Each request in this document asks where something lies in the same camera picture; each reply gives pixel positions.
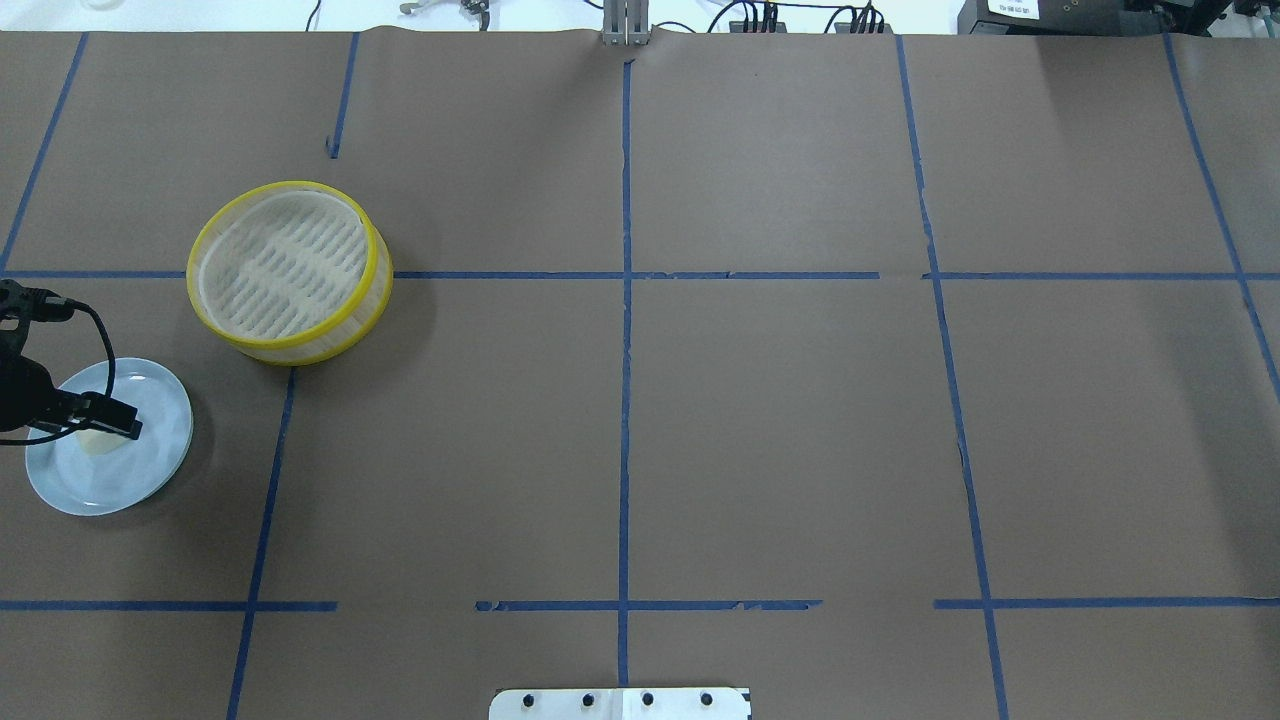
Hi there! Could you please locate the light blue plate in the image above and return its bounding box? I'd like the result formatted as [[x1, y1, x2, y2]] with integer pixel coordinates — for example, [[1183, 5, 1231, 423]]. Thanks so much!
[[26, 357, 195, 516]]

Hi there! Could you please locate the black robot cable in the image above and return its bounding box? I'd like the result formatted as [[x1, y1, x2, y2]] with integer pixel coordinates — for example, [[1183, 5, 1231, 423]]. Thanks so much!
[[0, 299, 119, 446]]

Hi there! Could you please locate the white steamed bun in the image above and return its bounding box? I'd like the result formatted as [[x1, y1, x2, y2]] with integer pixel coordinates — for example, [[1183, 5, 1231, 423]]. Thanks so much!
[[73, 429, 132, 457]]

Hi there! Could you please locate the yellow round steamer basket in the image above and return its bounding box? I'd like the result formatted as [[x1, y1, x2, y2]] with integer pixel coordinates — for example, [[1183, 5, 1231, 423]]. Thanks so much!
[[186, 179, 394, 366]]

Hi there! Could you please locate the aluminium frame post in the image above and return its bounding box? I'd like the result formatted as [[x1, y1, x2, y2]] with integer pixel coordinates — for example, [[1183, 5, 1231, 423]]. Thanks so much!
[[596, 0, 652, 47]]

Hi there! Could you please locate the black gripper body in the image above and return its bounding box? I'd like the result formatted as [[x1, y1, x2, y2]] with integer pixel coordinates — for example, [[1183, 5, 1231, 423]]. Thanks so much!
[[1, 281, 91, 433]]

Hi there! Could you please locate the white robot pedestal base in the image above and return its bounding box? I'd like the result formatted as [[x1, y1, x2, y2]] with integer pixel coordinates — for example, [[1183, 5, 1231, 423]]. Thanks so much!
[[488, 687, 753, 719]]

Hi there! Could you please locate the black box device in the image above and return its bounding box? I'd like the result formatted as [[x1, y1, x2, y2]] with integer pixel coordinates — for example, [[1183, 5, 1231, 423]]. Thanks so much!
[[956, 1, 1126, 37]]

